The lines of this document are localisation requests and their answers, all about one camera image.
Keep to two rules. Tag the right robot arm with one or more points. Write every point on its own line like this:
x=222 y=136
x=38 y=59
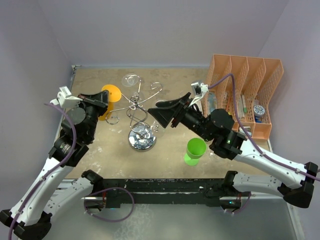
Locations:
x=292 y=181

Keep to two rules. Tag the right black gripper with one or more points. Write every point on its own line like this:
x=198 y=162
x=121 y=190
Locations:
x=178 y=108

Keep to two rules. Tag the chrome wine glass rack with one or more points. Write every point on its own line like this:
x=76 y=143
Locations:
x=140 y=137

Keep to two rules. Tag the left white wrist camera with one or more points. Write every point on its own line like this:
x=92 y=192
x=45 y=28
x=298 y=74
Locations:
x=65 y=99

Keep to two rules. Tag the orange plastic goblet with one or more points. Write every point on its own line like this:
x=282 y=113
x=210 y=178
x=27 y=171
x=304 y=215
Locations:
x=114 y=95

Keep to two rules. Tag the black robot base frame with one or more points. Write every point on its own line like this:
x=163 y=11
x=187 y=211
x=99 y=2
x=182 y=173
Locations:
x=211 y=192

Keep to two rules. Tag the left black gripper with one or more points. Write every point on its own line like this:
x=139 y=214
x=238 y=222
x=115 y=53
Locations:
x=101 y=98

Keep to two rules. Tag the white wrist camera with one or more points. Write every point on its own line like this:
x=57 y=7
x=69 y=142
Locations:
x=199 y=90
x=65 y=99

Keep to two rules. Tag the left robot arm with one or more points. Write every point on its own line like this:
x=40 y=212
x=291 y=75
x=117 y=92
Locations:
x=32 y=217

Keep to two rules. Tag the clear wine glass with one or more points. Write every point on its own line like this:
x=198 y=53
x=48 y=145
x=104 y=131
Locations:
x=130 y=80
x=157 y=129
x=212 y=156

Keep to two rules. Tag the orange desk file organizer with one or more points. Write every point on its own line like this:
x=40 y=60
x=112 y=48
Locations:
x=254 y=83

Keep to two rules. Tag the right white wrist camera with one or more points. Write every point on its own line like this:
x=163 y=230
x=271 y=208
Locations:
x=199 y=90

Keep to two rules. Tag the green plastic goblet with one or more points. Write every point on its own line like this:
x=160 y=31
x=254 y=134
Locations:
x=195 y=149

